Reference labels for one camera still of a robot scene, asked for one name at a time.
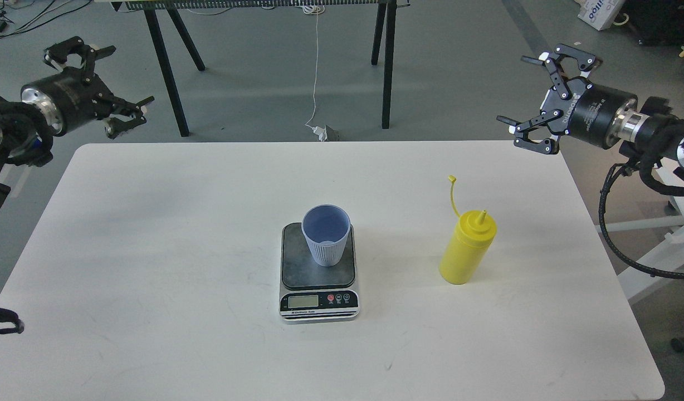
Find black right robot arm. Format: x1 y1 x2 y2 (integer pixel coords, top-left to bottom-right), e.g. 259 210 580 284
496 43 684 280

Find white power adapter on floor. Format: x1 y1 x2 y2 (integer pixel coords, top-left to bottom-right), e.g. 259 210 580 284
312 125 340 142

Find blue plastic cup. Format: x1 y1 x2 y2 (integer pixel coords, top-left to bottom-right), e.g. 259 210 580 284
301 204 352 267

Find yellow squeeze bottle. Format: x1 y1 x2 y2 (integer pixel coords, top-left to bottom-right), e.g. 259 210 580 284
439 175 497 285

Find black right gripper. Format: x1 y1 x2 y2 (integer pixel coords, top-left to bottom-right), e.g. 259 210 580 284
496 44 638 155

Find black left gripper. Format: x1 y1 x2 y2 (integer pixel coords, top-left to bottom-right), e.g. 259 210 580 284
21 37 155 140

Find silver digital kitchen scale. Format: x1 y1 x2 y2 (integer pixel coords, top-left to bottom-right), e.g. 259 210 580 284
279 222 361 324

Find black floor cables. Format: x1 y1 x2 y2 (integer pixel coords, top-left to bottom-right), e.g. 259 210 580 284
0 0 92 41

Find white cardboard box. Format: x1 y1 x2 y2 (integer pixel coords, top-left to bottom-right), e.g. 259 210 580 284
576 0 626 31

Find black equipment case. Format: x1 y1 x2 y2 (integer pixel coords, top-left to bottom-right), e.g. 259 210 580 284
622 1 684 46

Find white hanging cable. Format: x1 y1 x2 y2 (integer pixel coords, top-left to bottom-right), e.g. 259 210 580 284
303 4 326 131

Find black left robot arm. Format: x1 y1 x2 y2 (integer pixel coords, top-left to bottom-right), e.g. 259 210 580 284
0 36 154 210

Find black trestle table background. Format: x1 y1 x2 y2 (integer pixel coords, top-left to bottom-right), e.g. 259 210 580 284
107 1 402 137

